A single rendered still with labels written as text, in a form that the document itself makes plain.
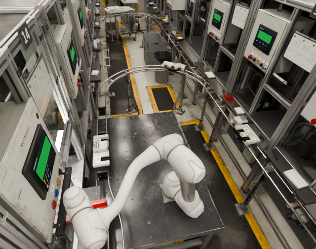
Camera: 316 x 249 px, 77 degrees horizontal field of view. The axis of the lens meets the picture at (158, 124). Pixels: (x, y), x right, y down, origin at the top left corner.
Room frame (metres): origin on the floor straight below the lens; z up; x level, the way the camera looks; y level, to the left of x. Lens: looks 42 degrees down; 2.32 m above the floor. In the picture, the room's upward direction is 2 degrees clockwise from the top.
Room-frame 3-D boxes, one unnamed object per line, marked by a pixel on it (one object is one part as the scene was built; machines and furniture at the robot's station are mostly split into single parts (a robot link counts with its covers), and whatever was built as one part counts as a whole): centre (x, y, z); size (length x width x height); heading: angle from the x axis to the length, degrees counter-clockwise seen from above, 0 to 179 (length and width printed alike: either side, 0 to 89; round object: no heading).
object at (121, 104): (5.52, 1.24, 0.01); 5.85 x 0.59 x 0.01; 14
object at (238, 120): (1.67, -0.90, 0.92); 0.13 x 0.10 x 0.09; 104
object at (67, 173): (0.47, 0.46, 1.37); 0.36 x 0.04 x 0.04; 14
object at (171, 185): (0.89, -0.15, 0.85); 0.18 x 0.16 x 0.22; 38
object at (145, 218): (1.22, 0.13, 0.66); 1.50 x 1.06 x 0.04; 14
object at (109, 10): (6.49, 1.27, 0.48); 0.88 x 0.56 x 0.96; 122
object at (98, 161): (1.20, 0.53, 0.84); 0.36 x 0.14 x 0.10; 14
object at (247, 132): (1.55, -0.93, 0.84); 0.37 x 0.14 x 0.10; 14
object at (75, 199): (0.43, 0.37, 1.41); 0.13 x 0.11 x 0.16; 38
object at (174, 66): (3.01, -0.21, 0.84); 0.37 x 0.14 x 0.10; 72
